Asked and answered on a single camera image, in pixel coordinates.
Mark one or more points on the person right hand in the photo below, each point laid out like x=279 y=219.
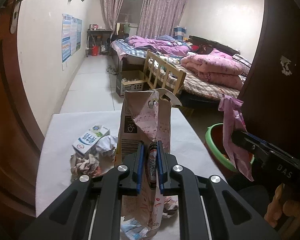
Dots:
x=279 y=206

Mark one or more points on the dark wardrobe side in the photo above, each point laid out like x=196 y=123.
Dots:
x=271 y=94

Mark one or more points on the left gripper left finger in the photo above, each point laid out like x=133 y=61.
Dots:
x=90 y=208

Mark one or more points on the red bucket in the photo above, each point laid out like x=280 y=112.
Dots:
x=94 y=50

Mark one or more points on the green rimmed red trash bin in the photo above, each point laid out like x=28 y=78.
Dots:
x=215 y=148

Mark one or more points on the grey white paper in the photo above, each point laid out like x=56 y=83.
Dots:
x=106 y=146

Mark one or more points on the pink snack wrapper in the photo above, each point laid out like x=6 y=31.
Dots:
x=233 y=123

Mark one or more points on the bed with checkered sheet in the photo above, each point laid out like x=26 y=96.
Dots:
x=192 y=84

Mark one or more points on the pink folded quilt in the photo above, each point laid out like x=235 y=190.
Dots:
x=215 y=68

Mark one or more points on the blue wall poster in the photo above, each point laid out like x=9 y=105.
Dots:
x=71 y=35

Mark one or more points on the wooden bed rail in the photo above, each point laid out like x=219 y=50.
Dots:
x=162 y=74

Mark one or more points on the blue white snack wrapper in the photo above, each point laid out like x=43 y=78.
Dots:
x=133 y=229

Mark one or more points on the pink curtains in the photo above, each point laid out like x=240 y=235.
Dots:
x=158 y=17

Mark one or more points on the dark side table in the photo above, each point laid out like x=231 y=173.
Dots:
x=101 y=38

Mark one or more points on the brown paper ball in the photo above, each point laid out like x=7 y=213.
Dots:
x=81 y=166

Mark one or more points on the brown wooden door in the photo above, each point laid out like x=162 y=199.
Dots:
x=21 y=139

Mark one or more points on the blue white striped pillow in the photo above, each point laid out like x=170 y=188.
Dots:
x=179 y=33

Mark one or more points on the cardboard box on floor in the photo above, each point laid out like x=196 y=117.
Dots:
x=130 y=81

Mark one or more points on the silver door handle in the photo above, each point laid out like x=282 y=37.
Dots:
x=15 y=15

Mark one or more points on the white blue milk carton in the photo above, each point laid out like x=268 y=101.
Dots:
x=85 y=144

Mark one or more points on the purple rumpled blanket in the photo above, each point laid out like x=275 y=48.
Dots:
x=163 y=46

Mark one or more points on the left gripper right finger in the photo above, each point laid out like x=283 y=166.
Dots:
x=208 y=207

